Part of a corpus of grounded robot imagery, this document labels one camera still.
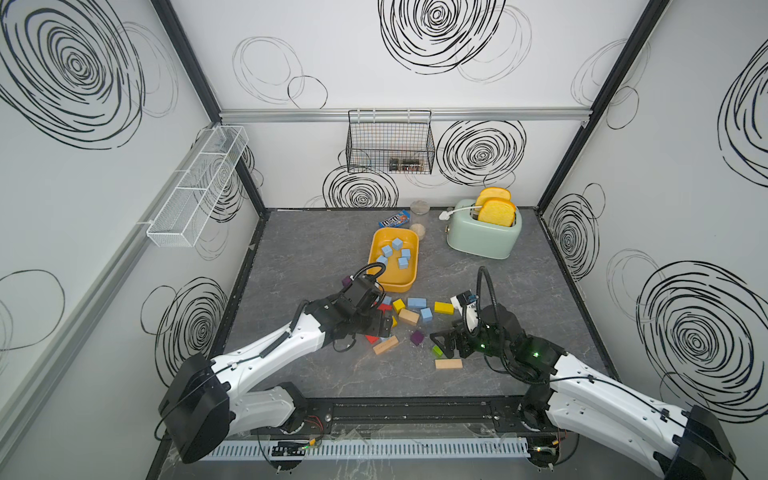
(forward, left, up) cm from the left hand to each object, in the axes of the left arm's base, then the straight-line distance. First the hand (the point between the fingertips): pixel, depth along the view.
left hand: (379, 321), depth 80 cm
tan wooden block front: (-8, -20, -9) cm, 24 cm away
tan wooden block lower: (-2, -4, -9) cm, 10 cm away
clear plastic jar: (+38, -12, +5) cm, 40 cm away
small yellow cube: (+8, -6, -7) cm, 12 cm away
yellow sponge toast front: (+32, -36, +11) cm, 50 cm away
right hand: (-4, -17, +2) cm, 17 cm away
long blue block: (+10, -2, -8) cm, 13 cm away
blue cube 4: (+24, -7, -7) cm, 26 cm away
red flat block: (+9, -1, -9) cm, 12 cm away
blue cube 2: (+29, -2, -7) cm, 30 cm away
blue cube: (+32, -5, -6) cm, 33 cm away
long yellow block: (+3, -4, -8) cm, 10 cm away
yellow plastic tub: (+18, -5, -8) cm, 20 cm away
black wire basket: (+76, -3, +8) cm, 77 cm away
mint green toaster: (+31, -28, +1) cm, 42 cm away
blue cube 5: (+25, 0, -7) cm, 26 cm away
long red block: (-2, +2, -9) cm, 9 cm away
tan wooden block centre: (+5, -9, -7) cm, 12 cm away
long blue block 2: (+11, -11, -9) cm, 18 cm away
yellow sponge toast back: (+39, -35, +13) cm, 54 cm away
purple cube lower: (-1, -11, -8) cm, 14 cm away
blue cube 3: (+28, -8, -6) cm, 29 cm away
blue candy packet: (+45, -4, -8) cm, 46 cm away
